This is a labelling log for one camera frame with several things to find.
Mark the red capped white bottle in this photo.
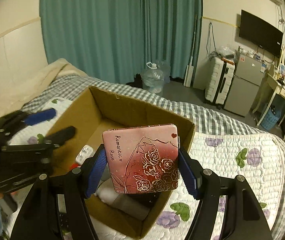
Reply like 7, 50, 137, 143
69, 163, 81, 171

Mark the white pill blister box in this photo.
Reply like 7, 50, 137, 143
75, 145, 94, 165

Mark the white round bottle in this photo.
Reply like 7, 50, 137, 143
95, 179, 150, 220

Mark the pink rose tin box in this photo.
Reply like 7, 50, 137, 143
102, 124, 179, 194

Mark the beige pillow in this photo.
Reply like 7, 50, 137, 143
0, 59, 87, 117

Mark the grey checked blanket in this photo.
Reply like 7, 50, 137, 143
23, 74, 285, 239

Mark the brown cardboard box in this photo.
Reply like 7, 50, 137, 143
50, 87, 196, 239

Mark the blue laundry basket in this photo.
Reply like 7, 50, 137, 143
261, 105, 281, 131

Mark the clear water jug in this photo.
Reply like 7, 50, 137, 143
141, 62, 165, 95

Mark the teal curtain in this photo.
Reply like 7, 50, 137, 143
39, 0, 203, 83

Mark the white dressing table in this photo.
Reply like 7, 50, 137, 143
252, 74, 285, 140

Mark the white flat mop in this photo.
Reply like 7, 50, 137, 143
184, 14, 197, 88

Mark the silver mini fridge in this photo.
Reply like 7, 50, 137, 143
224, 51, 266, 116

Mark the white suitcase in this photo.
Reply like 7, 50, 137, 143
205, 57, 235, 107

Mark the black wall television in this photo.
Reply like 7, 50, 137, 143
239, 10, 283, 57

